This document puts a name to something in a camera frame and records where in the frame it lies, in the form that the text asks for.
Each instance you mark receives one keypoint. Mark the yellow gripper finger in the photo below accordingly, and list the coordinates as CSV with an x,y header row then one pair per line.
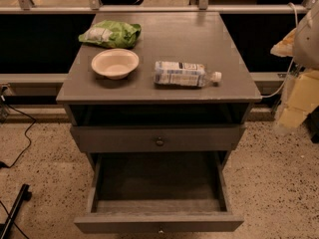
x,y
284,48
299,99

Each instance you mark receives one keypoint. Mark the blue label plastic bottle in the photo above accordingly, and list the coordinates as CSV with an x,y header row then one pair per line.
x,y
184,74

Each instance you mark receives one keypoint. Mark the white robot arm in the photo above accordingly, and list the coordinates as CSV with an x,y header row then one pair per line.
x,y
306,41

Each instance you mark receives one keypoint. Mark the closed grey top drawer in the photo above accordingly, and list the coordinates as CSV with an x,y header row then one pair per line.
x,y
156,139

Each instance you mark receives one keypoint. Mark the grey wooden drawer cabinet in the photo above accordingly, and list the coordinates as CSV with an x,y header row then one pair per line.
x,y
196,37

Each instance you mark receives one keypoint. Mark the open grey middle drawer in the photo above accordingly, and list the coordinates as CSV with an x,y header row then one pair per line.
x,y
158,193

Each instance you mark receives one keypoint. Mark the green chip bag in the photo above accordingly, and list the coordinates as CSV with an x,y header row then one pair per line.
x,y
112,34

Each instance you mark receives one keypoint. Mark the white paper bowl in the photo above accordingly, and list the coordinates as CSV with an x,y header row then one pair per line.
x,y
115,64

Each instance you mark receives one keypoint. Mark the black stand leg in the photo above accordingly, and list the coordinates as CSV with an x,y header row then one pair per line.
x,y
24,195

